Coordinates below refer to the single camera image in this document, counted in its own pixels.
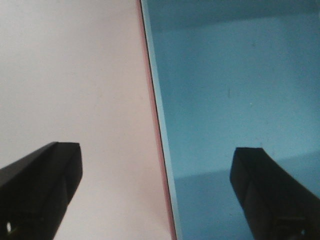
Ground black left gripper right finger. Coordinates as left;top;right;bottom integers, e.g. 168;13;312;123
229;147;320;240

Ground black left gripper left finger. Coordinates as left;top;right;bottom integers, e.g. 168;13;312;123
0;142;83;240

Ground pink plastic box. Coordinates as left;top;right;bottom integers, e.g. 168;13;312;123
135;0;177;240

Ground light blue plastic box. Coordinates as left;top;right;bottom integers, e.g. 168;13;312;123
140;0;320;240

